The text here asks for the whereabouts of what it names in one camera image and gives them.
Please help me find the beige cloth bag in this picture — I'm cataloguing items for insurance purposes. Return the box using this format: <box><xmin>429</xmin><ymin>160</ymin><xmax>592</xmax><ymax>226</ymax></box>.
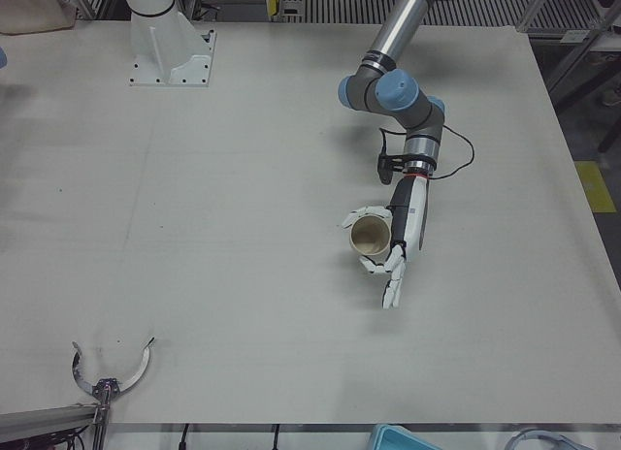
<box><xmin>0</xmin><ymin>0</ymin><xmax>78</xmax><ymax>35</ymax></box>

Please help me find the beige cup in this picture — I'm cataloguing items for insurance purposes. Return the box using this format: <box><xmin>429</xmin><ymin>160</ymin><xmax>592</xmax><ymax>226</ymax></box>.
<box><xmin>348</xmin><ymin>211</ymin><xmax>393</xmax><ymax>256</ymax></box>

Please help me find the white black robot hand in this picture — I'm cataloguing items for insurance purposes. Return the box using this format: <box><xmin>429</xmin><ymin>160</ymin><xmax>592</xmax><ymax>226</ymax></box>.
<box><xmin>341</xmin><ymin>177</ymin><xmax>432</xmax><ymax>310</ymax></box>

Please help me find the white plastic ring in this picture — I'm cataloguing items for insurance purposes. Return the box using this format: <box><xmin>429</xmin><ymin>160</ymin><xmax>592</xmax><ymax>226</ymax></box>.
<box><xmin>502</xmin><ymin>425</ymin><xmax>576</xmax><ymax>450</ymax></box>

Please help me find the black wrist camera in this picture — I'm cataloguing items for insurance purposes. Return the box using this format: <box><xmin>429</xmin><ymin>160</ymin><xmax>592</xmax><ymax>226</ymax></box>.
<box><xmin>376</xmin><ymin>150</ymin><xmax>405</xmax><ymax>185</ymax></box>

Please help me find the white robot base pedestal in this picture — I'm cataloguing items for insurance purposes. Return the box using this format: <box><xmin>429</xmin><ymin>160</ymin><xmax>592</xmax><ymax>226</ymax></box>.
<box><xmin>118</xmin><ymin>0</ymin><xmax>218</xmax><ymax>88</ymax></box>

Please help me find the curved metal clamp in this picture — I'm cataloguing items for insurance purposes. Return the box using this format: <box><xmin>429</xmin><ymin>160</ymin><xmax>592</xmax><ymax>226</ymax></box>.
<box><xmin>71</xmin><ymin>337</ymin><xmax>156</xmax><ymax>398</ymax></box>

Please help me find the light blue plastic bin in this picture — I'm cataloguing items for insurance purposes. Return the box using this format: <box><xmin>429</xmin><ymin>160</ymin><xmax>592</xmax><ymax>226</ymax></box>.
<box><xmin>368</xmin><ymin>423</ymin><xmax>441</xmax><ymax>450</ymax></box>

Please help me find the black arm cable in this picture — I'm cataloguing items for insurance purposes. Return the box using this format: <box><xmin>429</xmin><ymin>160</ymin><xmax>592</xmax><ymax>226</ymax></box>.
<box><xmin>426</xmin><ymin>123</ymin><xmax>475</xmax><ymax>180</ymax></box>

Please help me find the thin metal rod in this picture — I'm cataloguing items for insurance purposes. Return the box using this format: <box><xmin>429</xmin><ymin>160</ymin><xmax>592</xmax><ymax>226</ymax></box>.
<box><xmin>91</xmin><ymin>396</ymin><xmax>111</xmax><ymax>450</ymax></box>

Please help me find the aluminium frame rack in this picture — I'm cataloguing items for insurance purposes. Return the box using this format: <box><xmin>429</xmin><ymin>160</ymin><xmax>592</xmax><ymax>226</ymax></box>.
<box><xmin>515</xmin><ymin>0</ymin><xmax>621</xmax><ymax>153</ymax></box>

